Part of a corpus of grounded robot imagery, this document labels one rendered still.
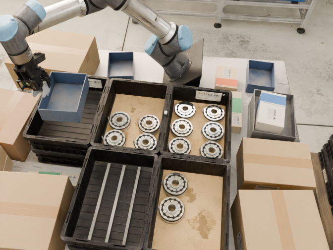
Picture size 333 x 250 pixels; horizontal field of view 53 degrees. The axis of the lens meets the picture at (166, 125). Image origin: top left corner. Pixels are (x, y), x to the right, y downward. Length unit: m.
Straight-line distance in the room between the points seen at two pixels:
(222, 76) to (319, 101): 1.34
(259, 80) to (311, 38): 1.68
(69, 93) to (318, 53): 2.59
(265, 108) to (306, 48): 1.92
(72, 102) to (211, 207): 0.72
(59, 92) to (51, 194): 0.42
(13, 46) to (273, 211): 1.10
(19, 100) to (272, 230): 1.30
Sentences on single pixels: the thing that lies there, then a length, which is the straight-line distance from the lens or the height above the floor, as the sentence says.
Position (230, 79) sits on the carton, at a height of 0.77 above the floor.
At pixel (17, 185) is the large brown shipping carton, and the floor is 0.90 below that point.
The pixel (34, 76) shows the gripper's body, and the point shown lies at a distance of 1.29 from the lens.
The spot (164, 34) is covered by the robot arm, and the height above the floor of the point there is 1.12.
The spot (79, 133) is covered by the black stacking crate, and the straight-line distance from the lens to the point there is 1.62.
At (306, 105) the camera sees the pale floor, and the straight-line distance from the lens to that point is 3.00.
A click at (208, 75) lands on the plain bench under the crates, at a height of 0.70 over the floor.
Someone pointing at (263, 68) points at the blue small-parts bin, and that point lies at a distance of 2.10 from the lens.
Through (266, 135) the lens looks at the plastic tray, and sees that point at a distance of 1.64.
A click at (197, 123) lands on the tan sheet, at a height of 0.83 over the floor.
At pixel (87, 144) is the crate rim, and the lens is 1.46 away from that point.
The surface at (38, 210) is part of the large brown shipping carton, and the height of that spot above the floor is 0.90.
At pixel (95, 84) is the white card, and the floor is 0.88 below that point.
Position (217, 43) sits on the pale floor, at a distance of 3.33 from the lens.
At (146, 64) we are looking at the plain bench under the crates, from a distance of 2.06.
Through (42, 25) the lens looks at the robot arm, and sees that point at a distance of 1.40.
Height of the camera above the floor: 2.13
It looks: 54 degrees down
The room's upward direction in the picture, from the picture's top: 1 degrees clockwise
